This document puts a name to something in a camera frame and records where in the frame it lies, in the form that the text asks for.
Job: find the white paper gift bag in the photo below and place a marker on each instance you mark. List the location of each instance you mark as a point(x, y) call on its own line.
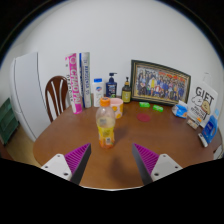
point(204, 100)

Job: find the dark blue pump bottle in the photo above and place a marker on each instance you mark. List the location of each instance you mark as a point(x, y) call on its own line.
point(111, 88)

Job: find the brown pump bottle yellow label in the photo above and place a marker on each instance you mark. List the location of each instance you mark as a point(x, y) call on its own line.
point(126, 95)

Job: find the brown wooden chair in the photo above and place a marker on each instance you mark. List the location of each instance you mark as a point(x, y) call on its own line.
point(55, 86)

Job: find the blue tissue pack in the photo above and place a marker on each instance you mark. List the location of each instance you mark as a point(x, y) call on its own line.
point(180, 110)

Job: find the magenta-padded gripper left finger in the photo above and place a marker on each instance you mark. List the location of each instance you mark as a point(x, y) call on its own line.
point(68, 165)

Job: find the flat round red coaster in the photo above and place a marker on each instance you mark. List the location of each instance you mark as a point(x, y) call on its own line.
point(143, 117)

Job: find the white bottle with blue cap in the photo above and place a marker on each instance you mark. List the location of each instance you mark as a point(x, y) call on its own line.
point(97, 93)

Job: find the long pink wrap box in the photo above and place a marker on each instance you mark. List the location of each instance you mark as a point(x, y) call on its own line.
point(74, 83)

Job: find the pink mug with orange prints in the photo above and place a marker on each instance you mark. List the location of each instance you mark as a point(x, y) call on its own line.
point(118, 108)

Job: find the small beige snack packet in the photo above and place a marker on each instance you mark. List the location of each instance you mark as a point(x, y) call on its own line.
point(192, 124)

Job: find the small white orange box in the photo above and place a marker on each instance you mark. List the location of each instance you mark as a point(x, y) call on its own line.
point(199, 119)

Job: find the orange juice bottle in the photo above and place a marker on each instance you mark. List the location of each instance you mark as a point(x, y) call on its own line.
point(105, 126)

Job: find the framed group photo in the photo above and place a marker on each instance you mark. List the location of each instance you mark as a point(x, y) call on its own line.
point(160, 83)

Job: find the white refrigerator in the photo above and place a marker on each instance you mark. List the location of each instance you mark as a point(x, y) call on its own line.
point(30, 96)

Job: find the blue detergent bottle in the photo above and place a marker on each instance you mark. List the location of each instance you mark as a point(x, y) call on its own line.
point(210, 130)

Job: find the long white green wrap box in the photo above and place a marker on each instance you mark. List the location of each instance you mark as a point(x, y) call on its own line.
point(86, 80)

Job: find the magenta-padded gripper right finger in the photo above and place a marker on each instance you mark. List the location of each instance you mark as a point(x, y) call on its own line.
point(155, 165)

